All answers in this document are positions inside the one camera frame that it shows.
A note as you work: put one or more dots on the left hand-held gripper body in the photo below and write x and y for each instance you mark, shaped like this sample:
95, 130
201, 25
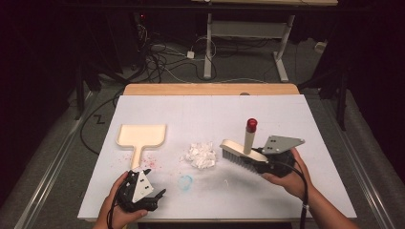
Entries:
141, 187

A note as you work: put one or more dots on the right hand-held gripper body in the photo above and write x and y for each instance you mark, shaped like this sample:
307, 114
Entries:
280, 144

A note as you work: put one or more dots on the cream brush with red cap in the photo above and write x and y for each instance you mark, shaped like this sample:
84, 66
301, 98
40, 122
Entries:
242, 154

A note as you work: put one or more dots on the cream plastic dustpan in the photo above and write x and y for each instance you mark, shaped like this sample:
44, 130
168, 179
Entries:
141, 135

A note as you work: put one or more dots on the pile of white paper scraps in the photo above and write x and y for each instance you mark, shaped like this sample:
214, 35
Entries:
201, 156

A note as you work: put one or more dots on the person's left hand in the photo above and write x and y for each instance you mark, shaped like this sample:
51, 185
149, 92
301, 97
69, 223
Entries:
111, 206

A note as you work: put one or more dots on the person's right hand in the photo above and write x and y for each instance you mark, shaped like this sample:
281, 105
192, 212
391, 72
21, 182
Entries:
299, 181

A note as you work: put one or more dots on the white foam board mat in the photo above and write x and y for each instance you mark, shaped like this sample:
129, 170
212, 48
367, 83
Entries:
207, 111

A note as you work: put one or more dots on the wooden table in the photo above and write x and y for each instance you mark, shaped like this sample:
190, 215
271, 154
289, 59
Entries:
191, 89

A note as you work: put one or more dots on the black metal stand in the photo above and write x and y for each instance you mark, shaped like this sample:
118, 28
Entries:
79, 95

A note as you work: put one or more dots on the white power adapter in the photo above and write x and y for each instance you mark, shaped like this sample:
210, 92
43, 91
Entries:
190, 54

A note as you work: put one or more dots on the silver floor rail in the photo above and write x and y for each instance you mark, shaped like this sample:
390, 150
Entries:
379, 203
51, 168

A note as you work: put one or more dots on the white metal desk frame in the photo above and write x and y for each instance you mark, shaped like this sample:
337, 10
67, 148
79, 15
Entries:
248, 29

